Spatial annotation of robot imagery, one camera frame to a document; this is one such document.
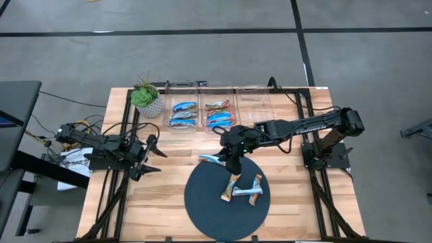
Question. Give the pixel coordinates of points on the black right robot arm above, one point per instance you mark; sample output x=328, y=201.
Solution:
x=303, y=130

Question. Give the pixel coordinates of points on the green succulent in patterned pot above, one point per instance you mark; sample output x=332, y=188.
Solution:
x=148, y=108

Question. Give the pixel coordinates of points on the round dark woven placemat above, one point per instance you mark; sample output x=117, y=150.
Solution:
x=229, y=222

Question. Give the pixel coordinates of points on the grey stand foot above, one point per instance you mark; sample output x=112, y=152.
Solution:
x=418, y=129

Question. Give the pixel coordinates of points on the black desk stand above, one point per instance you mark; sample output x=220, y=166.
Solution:
x=50, y=170

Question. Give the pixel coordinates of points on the clear plastic bin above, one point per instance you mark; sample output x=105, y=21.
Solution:
x=217, y=89
x=254, y=101
x=180, y=91

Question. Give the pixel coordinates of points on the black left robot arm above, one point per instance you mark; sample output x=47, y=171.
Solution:
x=101, y=143

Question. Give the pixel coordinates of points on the dark grey desk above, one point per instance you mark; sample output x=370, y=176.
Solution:
x=17, y=101

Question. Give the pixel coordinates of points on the small black edge bracket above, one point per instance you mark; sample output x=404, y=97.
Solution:
x=254, y=240
x=168, y=240

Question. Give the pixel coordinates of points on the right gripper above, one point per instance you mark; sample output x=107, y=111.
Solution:
x=236, y=140

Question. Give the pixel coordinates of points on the black metal table frame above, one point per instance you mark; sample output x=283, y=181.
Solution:
x=297, y=91

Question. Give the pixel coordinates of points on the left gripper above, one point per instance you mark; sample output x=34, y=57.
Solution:
x=140, y=153

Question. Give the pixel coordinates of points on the white table corner label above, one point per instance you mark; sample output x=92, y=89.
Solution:
x=321, y=88

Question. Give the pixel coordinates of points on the white printed paper box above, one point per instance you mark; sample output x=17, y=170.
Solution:
x=74, y=158

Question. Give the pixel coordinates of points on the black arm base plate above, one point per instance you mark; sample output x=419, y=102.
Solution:
x=101, y=165
x=341, y=162

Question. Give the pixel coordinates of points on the orange red granola bar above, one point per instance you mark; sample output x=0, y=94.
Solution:
x=217, y=105

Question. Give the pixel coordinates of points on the blue granola bar red tips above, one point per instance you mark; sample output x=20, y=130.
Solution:
x=220, y=124
x=219, y=117

